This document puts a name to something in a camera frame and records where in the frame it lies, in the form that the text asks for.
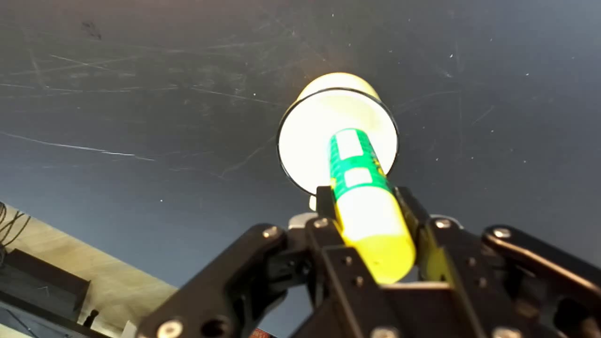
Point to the light wooden board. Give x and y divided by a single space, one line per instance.
112 283

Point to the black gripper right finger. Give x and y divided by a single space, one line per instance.
518 283

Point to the black box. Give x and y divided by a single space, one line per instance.
37 283

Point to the yellow cup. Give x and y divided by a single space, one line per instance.
306 138

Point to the yellow green paper glue stick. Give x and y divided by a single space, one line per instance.
371 219

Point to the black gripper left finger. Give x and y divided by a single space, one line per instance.
262 289

